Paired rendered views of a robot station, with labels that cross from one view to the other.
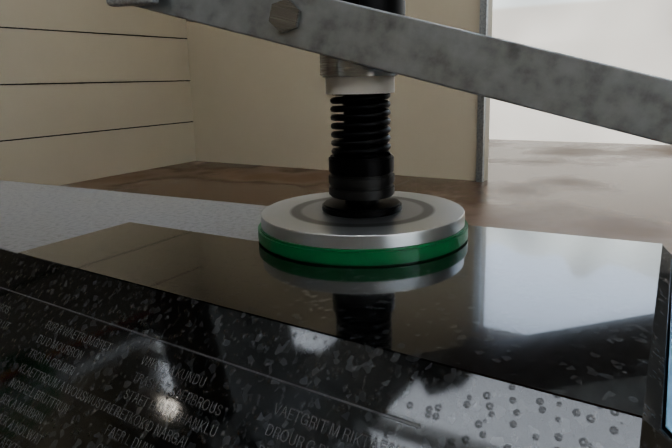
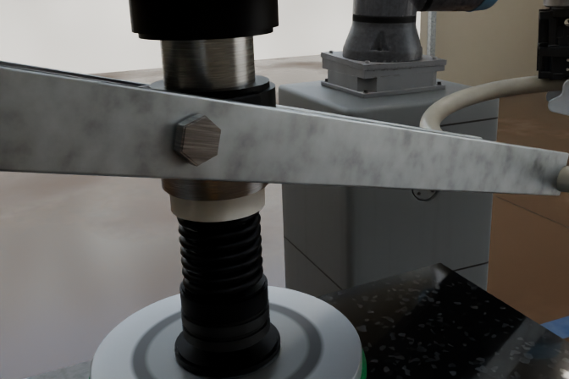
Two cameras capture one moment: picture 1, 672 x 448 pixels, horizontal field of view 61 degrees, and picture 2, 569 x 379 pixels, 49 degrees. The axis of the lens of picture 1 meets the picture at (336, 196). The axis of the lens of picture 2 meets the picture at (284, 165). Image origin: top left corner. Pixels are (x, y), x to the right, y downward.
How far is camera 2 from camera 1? 0.44 m
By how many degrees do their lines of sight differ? 52
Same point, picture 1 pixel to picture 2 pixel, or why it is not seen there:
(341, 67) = (236, 186)
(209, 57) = not seen: outside the picture
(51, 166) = not seen: outside the picture
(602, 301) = (542, 354)
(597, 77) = (455, 149)
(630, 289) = (525, 329)
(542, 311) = not seen: outside the picture
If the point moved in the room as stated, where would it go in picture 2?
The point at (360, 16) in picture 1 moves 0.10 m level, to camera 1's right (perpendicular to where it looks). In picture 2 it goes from (282, 123) to (356, 97)
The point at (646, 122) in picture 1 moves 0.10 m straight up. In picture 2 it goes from (477, 179) to (484, 73)
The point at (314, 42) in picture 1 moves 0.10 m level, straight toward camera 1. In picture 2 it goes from (230, 167) to (377, 193)
